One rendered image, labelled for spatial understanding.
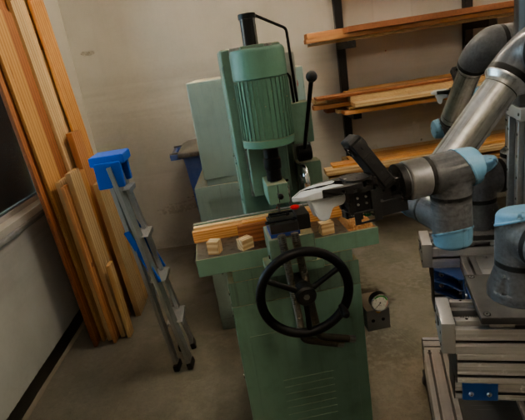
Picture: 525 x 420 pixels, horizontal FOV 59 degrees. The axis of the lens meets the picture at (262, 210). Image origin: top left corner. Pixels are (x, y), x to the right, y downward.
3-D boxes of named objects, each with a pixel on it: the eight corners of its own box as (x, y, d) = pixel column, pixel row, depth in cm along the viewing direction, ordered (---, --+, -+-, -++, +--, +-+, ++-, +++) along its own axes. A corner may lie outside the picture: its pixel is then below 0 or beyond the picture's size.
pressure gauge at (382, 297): (372, 317, 153) (370, 296, 150) (368, 312, 156) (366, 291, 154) (390, 314, 153) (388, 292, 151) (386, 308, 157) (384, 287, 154)
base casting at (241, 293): (231, 308, 152) (226, 283, 150) (222, 245, 207) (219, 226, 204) (362, 282, 156) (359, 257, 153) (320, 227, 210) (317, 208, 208)
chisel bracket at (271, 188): (270, 210, 156) (267, 186, 154) (265, 198, 170) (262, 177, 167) (292, 206, 157) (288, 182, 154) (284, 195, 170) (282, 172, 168)
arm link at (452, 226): (449, 228, 100) (447, 180, 96) (483, 247, 89) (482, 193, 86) (416, 237, 99) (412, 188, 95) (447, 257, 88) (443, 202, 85)
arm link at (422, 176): (432, 158, 82) (409, 154, 90) (408, 164, 82) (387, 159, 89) (437, 199, 84) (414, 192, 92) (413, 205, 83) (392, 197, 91)
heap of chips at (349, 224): (348, 231, 150) (347, 220, 149) (337, 217, 164) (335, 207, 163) (375, 226, 151) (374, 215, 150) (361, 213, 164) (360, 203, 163)
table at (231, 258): (197, 292, 139) (194, 273, 137) (198, 252, 168) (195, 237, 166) (392, 254, 143) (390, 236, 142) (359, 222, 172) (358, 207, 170)
